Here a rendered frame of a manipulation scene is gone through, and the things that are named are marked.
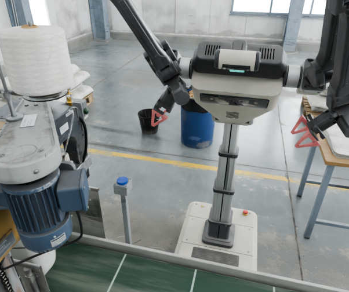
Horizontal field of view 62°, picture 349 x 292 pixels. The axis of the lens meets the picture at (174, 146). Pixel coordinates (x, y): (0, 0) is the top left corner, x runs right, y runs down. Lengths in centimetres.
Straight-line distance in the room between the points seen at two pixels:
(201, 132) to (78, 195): 264
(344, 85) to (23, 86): 91
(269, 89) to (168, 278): 111
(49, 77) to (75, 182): 29
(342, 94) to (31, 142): 93
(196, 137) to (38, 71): 274
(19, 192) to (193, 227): 150
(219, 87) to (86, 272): 122
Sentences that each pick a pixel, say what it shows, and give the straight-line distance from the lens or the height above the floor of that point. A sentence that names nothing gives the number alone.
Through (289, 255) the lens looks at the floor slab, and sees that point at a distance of 248.
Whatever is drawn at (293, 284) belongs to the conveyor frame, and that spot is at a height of 40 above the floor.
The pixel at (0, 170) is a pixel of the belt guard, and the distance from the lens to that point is 80.
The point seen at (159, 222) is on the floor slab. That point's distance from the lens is 254.
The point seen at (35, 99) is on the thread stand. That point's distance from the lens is 89.
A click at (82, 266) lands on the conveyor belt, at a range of 185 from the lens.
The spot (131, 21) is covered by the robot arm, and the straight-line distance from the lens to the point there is 100.
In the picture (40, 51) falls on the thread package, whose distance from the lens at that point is 81.
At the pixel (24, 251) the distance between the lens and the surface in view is 172.
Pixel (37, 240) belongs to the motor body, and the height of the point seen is 116.
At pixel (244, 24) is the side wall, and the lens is 894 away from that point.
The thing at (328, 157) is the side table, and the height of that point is 75.
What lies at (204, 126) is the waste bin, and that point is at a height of 31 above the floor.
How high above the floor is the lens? 181
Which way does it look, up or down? 31 degrees down
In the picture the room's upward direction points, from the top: 1 degrees clockwise
